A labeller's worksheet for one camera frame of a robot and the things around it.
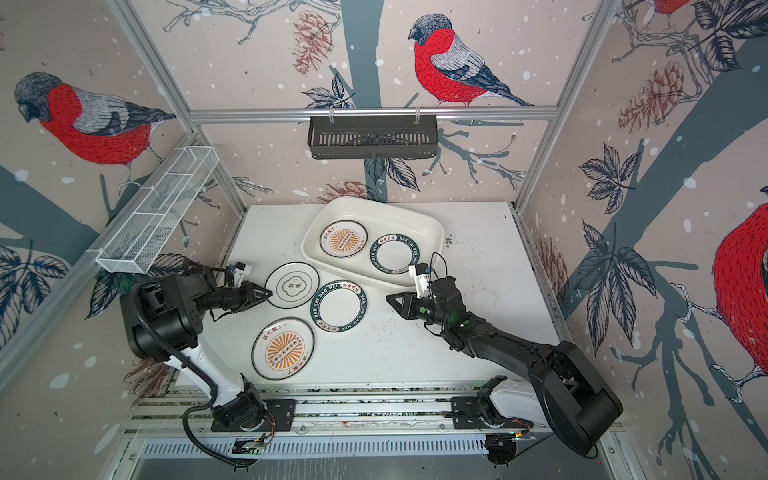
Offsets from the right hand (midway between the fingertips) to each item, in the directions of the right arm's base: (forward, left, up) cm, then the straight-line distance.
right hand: (387, 302), depth 80 cm
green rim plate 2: (+4, +16, -12) cm, 20 cm away
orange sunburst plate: (+31, +19, -10) cm, 38 cm away
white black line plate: (+11, +33, -11) cm, 37 cm away
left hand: (+6, +40, -8) cm, 41 cm away
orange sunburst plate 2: (-9, +31, -12) cm, 34 cm away
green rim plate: (+24, 0, -10) cm, 26 cm away
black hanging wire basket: (+58, +8, +16) cm, 61 cm away
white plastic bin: (+31, +6, -10) cm, 33 cm away
